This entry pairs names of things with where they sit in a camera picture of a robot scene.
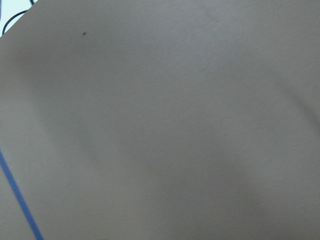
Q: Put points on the long blue tape strip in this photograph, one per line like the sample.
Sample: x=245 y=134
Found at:
x=20 y=199

